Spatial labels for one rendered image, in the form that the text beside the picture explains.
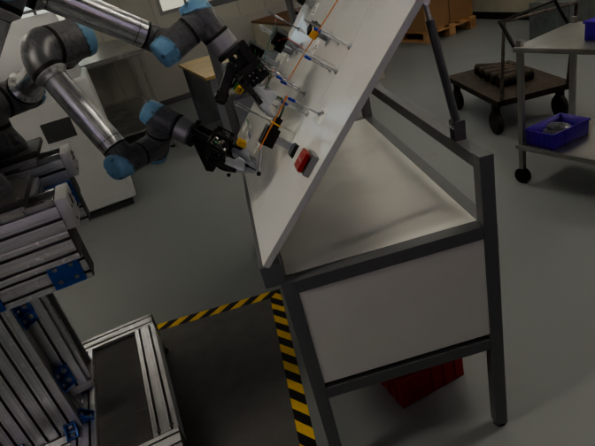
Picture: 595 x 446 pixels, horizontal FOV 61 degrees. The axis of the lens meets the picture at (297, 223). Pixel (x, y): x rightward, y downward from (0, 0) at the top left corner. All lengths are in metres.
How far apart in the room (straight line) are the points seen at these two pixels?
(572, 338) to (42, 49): 2.08
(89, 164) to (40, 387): 2.64
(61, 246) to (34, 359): 0.54
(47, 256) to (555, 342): 1.83
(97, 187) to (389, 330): 3.32
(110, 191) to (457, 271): 3.43
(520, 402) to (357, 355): 0.72
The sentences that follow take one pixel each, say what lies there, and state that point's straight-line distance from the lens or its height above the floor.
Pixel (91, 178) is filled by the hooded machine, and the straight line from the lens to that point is 4.42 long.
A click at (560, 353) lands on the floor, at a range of 2.23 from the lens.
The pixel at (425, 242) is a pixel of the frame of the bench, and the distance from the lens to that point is 1.39.
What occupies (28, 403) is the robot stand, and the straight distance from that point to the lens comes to 2.06.
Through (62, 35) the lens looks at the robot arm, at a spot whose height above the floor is 1.48.
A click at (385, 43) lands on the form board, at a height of 1.32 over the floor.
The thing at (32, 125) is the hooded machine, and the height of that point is 0.86.
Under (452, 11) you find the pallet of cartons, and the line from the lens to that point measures 8.01.
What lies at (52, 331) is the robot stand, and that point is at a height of 0.61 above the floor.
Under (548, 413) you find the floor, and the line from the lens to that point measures 2.03.
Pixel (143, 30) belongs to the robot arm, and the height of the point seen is 1.45.
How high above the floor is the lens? 1.54
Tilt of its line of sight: 28 degrees down
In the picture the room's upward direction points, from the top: 15 degrees counter-clockwise
